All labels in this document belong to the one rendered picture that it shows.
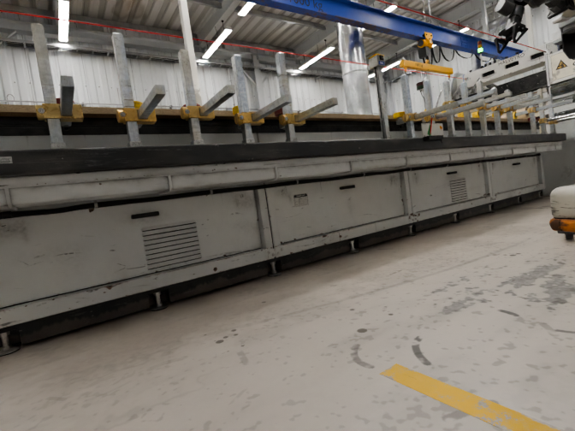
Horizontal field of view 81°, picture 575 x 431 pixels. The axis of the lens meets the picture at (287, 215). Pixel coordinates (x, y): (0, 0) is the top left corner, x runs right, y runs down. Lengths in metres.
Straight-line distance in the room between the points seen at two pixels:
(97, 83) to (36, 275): 7.78
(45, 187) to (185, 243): 0.63
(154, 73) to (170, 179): 8.17
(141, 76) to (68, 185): 8.13
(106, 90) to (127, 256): 7.67
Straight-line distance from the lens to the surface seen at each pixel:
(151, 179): 1.47
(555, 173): 5.19
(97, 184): 1.44
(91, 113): 1.63
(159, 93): 1.21
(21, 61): 9.25
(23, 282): 1.67
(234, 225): 1.82
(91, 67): 9.30
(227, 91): 1.31
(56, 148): 1.42
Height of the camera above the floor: 0.43
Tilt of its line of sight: 3 degrees down
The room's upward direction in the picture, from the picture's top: 8 degrees counter-clockwise
